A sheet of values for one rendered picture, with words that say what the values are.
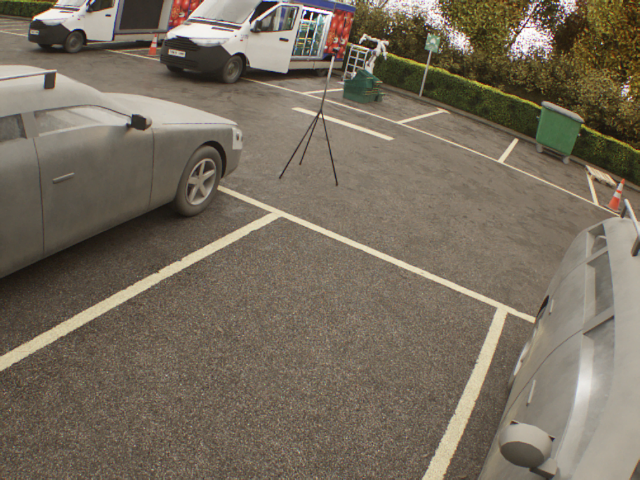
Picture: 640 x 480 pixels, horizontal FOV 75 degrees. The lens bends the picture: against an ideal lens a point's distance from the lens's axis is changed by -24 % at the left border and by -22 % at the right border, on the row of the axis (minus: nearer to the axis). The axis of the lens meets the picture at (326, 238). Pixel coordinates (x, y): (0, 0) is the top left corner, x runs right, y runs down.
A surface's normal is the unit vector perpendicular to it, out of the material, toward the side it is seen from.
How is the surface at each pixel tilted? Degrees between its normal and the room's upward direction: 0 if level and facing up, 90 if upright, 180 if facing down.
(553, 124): 94
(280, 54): 91
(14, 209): 84
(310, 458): 0
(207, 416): 0
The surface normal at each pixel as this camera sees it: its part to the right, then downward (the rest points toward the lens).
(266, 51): -0.11, 0.44
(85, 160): 0.91, 0.18
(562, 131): -0.40, 0.38
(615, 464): -0.28, -0.76
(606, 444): -0.41, -0.83
